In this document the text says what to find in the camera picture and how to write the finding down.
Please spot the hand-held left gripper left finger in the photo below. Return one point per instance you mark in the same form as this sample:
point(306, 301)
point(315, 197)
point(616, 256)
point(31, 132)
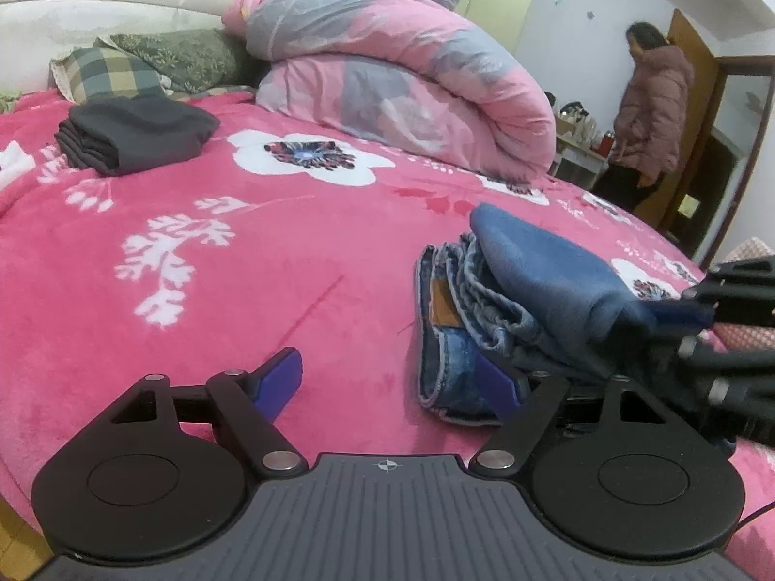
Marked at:
point(280, 381)

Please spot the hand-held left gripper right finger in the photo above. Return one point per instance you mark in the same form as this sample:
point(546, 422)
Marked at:
point(499, 387)

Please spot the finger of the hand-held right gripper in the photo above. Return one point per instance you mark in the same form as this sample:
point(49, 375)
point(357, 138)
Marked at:
point(720, 390)
point(684, 314)

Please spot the blue denim jeans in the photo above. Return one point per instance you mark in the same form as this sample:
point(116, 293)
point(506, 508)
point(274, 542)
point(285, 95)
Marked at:
point(545, 278)

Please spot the pink floral bed blanket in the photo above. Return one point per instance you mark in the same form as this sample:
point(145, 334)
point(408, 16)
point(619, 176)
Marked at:
point(242, 290)

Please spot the brown wooden door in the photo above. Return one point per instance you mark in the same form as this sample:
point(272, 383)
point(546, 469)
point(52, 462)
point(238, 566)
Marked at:
point(696, 151)

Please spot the red bottle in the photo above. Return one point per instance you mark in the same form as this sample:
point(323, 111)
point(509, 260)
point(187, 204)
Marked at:
point(604, 145)

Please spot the white desk with shelves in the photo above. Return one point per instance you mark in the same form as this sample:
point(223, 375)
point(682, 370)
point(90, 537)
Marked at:
point(575, 157)

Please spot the folded dark grey garment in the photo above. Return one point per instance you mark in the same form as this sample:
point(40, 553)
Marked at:
point(133, 133)

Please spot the pink grey floral duvet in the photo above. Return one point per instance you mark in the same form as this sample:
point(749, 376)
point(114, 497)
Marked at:
point(393, 72)

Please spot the green leaf patterned pillow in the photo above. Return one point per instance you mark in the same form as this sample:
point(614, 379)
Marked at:
point(187, 57)

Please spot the green plaid pillow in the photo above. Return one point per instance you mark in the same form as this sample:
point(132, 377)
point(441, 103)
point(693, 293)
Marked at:
point(109, 75)

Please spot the pink white padded headboard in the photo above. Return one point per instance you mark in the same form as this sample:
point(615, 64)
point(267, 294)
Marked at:
point(91, 12)

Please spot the wooden door frame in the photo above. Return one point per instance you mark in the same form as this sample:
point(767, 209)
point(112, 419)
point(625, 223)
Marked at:
point(714, 133)

